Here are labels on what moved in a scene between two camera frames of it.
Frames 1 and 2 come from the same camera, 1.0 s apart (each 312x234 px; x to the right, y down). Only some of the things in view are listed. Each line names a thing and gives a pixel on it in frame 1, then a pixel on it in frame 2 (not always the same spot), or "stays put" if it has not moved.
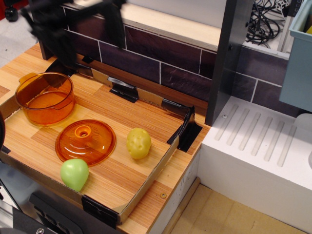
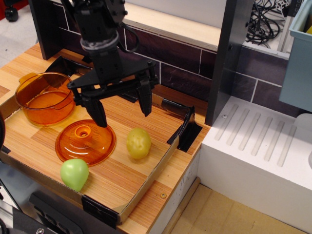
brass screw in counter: (163, 195) stays put
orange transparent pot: (47, 98) stays put
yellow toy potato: (138, 143) stays put
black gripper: (47, 19) -> (113, 74)
